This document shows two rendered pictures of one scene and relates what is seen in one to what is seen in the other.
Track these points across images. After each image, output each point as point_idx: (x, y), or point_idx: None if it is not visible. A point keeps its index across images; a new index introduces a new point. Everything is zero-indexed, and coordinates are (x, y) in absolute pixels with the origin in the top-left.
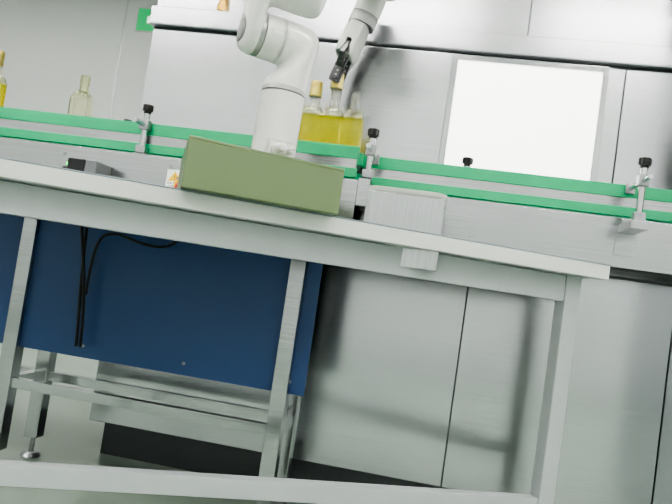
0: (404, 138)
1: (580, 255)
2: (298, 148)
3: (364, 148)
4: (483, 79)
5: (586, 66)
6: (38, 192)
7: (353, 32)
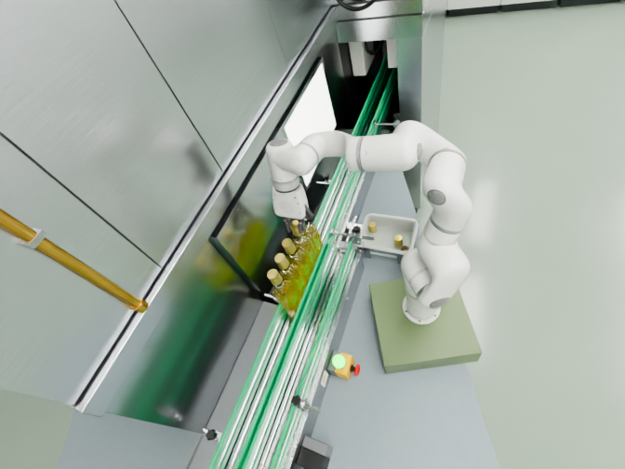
0: None
1: None
2: (340, 280)
3: (284, 228)
4: (296, 125)
5: (317, 66)
6: None
7: (304, 197)
